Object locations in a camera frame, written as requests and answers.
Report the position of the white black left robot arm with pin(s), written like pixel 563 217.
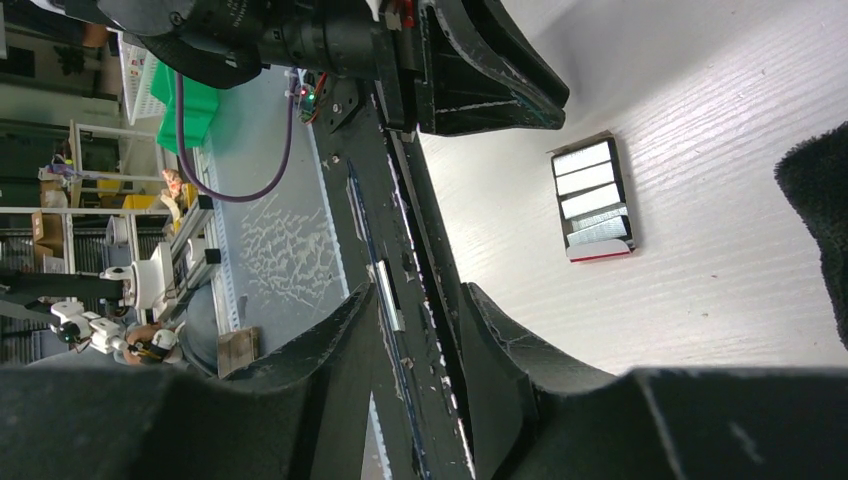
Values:
pixel 213 42

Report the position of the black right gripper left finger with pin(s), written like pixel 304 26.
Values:
pixel 299 412

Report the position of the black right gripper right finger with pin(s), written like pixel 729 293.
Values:
pixel 538 413

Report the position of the staple box with staples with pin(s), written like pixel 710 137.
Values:
pixel 590 189

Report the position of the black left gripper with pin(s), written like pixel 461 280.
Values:
pixel 481 73

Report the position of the green plastic bin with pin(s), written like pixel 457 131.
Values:
pixel 199 107

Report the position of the white perforated basket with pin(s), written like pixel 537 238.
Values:
pixel 138 68

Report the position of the black floral plush pillow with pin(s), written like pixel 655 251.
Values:
pixel 813 178

